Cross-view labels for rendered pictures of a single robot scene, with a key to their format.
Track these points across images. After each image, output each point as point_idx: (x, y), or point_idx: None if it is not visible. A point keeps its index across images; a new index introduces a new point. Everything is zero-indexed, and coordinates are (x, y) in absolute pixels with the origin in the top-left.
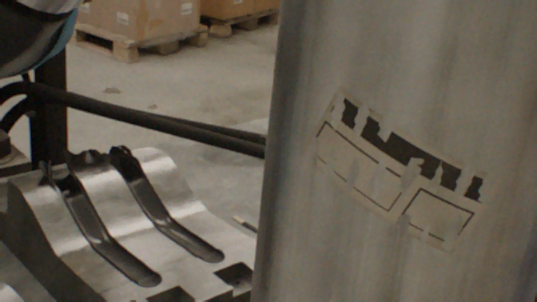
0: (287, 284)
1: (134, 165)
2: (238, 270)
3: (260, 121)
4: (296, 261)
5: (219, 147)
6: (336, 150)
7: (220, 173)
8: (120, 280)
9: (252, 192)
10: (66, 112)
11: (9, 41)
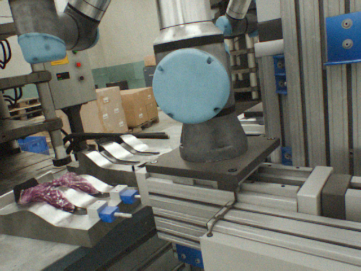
0: (162, 0)
1: (119, 139)
2: None
3: (161, 131)
4: None
5: (148, 138)
6: None
7: (151, 146)
8: (126, 166)
9: (164, 147)
10: (87, 148)
11: (86, 29)
